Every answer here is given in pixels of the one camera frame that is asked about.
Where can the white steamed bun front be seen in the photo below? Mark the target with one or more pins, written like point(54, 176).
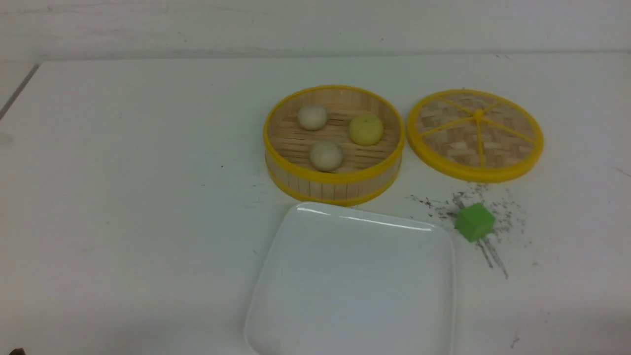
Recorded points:
point(326, 156)

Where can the white steamed bun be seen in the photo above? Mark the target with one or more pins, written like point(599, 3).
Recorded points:
point(312, 117)
point(326, 156)

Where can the yellow steamed bun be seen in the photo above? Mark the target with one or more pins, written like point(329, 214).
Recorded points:
point(366, 130)

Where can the white square plate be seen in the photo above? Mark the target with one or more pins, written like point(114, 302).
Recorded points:
point(339, 281)

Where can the green cube block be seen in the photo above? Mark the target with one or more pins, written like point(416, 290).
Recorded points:
point(475, 222)

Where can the yellow rimmed bamboo steamer lid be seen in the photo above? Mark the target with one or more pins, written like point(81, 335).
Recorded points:
point(474, 136)

